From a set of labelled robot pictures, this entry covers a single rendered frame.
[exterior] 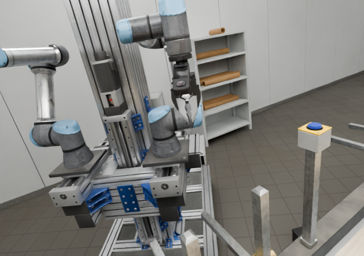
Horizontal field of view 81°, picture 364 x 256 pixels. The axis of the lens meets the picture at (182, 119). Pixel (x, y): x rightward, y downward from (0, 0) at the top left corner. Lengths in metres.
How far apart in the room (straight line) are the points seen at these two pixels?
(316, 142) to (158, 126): 0.63
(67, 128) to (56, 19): 1.97
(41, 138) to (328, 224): 1.42
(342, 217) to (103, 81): 1.27
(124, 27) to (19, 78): 2.38
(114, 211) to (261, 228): 0.85
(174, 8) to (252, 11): 3.51
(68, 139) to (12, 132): 1.99
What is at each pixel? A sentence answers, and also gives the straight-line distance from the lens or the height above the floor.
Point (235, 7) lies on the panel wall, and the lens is 3.88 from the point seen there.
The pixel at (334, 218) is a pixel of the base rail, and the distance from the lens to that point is 1.26.
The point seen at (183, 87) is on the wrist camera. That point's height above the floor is 1.44.
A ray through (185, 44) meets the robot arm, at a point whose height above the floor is 1.54.
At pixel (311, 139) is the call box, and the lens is 0.80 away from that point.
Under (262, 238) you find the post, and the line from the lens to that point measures 0.80.
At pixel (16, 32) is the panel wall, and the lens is 3.02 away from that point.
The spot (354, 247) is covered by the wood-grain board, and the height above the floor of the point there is 0.90.
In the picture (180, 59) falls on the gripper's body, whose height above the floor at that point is 1.51.
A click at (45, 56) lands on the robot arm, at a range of 1.19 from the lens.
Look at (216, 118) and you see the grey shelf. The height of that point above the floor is 0.19.
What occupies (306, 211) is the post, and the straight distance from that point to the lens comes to 1.00.
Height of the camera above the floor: 1.56
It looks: 20 degrees down
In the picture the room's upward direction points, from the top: 10 degrees counter-clockwise
